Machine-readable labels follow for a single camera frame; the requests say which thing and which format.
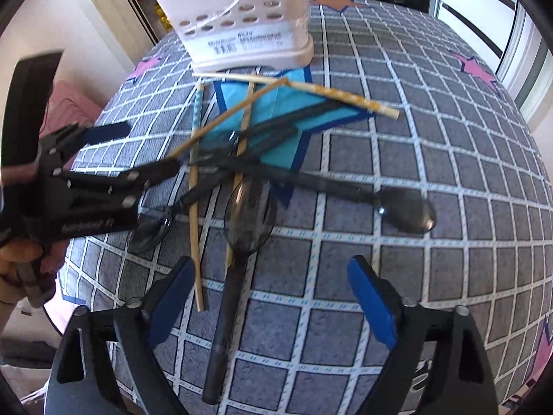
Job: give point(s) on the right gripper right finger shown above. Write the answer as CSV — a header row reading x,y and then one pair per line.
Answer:
x,y
379,301

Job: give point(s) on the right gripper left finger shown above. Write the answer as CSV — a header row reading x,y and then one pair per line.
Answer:
x,y
166,299

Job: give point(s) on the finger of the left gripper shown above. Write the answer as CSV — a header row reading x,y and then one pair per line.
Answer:
x,y
108,132
153,173

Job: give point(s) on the black spoon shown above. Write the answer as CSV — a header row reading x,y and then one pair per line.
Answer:
x,y
248,145
294,114
398,207
249,220

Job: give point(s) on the pink utensil holder caddy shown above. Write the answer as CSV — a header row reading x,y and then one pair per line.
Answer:
x,y
219,35

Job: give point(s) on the person left hand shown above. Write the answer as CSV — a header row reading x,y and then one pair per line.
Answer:
x,y
18,250

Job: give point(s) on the pink suitcase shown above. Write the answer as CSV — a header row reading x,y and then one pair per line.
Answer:
x,y
67,105

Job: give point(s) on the grey checked tablecloth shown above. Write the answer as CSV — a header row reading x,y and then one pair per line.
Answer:
x,y
301,344

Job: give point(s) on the yellow patterned chopstick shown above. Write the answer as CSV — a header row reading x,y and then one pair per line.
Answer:
x,y
311,88

